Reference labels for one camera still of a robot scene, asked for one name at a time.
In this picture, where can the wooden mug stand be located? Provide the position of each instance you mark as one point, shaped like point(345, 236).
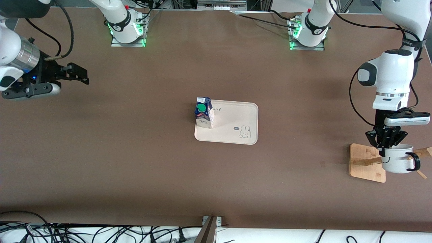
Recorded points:
point(366, 165)

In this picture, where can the blue milk carton green cap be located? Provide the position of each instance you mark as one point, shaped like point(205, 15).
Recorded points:
point(206, 118)

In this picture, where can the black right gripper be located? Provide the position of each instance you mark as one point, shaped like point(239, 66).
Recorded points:
point(47, 72)

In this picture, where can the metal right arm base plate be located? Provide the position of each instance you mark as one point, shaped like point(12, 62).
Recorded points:
point(116, 44)

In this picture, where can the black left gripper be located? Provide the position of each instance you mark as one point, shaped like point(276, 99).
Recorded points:
point(383, 127)

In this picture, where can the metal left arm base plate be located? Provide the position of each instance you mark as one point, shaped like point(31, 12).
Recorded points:
point(293, 48)

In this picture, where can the metal corner bracket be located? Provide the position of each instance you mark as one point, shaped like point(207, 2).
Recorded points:
point(218, 221)

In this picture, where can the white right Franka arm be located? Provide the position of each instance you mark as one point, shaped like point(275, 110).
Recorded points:
point(6, 47)

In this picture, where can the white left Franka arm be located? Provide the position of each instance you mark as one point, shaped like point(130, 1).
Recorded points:
point(391, 71)

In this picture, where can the aluminium profile post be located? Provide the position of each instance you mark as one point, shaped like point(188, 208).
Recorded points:
point(207, 233)

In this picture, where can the black power plug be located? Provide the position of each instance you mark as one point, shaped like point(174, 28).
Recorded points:
point(181, 236)

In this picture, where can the cream rabbit print tray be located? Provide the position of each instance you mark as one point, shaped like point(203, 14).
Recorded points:
point(236, 118)

